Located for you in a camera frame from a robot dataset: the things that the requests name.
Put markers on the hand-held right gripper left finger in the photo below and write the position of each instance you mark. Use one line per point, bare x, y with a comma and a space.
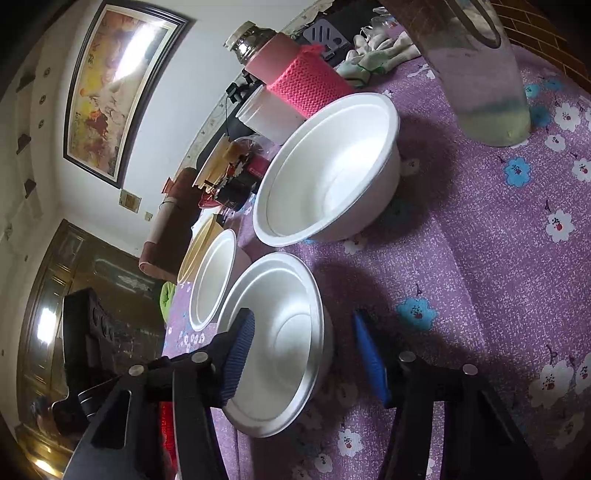
238, 357

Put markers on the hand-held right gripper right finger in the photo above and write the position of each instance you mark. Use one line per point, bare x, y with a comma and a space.
371, 362

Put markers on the brown wooden door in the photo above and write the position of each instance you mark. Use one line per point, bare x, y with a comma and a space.
60, 295

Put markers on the small white foam bowl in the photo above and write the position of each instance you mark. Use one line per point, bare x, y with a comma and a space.
211, 284

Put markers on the green cloth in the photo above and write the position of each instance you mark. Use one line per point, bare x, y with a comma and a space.
166, 297

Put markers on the beige bowl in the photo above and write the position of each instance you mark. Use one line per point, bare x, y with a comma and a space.
196, 251

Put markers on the purple floral tablecloth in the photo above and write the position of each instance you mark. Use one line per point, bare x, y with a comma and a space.
485, 286

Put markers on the brown sofa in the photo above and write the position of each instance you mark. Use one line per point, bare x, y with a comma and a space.
168, 221

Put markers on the wooden chopstick bundle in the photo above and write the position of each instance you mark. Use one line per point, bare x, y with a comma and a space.
220, 164

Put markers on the large white foam bowl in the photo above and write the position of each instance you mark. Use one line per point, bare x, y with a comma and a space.
323, 170

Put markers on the white plastic cup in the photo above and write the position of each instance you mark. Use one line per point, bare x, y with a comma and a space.
272, 117

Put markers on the framed painting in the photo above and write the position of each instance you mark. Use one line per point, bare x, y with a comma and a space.
115, 87

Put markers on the pink thermos with knitted sleeve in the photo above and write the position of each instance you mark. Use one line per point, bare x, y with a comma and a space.
300, 76

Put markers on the white cloth gloves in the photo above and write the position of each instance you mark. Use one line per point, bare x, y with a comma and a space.
381, 53

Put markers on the black slotted stand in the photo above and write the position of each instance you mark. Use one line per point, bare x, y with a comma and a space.
325, 34

